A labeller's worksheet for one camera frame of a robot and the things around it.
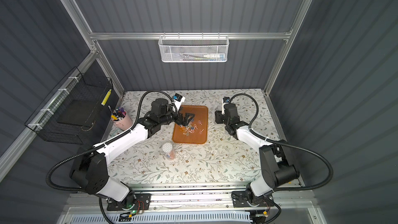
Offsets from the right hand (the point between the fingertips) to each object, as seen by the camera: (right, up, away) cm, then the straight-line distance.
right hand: (222, 111), depth 91 cm
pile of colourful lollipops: (-20, -11, +8) cm, 24 cm away
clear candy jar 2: (-29, -19, -12) cm, 37 cm away
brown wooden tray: (-16, -13, +8) cm, 22 cm away
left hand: (-17, -1, -10) cm, 20 cm away
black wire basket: (-75, +3, -16) cm, 77 cm away
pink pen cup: (-59, -7, +3) cm, 59 cm away
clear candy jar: (-18, -4, -14) cm, 23 cm away
